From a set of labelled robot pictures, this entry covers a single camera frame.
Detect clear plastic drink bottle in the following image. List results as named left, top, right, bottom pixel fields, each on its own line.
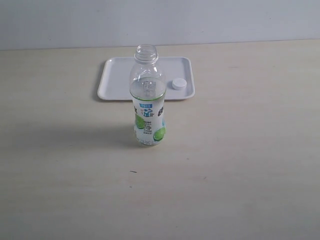
left=129, top=44, right=167, bottom=146

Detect white bottle cap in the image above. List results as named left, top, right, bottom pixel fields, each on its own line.
left=171, top=78, right=187, bottom=91

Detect white plastic tray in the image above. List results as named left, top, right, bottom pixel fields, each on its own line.
left=97, top=56, right=196, bottom=101

